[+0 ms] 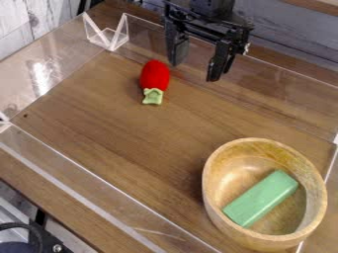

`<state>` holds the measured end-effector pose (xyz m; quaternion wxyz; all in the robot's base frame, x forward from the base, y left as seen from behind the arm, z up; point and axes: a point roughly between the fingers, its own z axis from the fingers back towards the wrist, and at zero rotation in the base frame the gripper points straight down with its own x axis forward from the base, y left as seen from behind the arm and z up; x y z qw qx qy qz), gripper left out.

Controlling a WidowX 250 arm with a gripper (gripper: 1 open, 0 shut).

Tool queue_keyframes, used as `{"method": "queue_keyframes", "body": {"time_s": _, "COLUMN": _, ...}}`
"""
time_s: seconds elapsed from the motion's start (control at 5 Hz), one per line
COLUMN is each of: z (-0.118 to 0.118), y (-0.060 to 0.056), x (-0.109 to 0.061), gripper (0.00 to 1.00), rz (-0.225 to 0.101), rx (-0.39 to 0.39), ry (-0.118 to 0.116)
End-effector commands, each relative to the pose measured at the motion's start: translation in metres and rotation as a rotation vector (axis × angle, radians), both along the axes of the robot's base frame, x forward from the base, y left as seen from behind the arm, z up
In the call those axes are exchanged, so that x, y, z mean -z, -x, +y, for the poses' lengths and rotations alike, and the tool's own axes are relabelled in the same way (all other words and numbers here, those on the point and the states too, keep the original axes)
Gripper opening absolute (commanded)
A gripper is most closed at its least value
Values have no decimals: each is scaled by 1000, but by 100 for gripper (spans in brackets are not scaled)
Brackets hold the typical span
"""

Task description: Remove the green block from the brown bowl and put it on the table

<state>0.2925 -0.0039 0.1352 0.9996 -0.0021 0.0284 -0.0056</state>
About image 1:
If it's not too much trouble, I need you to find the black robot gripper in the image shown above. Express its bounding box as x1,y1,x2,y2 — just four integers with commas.
164,0,254,82

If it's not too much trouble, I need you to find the brown wooden bowl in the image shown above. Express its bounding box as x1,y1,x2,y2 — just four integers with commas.
202,137,327,252

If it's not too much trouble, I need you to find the black cable lower left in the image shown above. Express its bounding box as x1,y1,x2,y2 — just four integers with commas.
0,221,46,253

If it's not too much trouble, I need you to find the clear acrylic front wall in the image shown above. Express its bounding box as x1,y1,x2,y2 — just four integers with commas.
0,123,221,253

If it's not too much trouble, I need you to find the black device lower left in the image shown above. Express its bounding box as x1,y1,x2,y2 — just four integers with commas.
0,223,76,253

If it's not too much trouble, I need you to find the green rectangular block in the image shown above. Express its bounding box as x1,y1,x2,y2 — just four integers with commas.
222,170,298,228

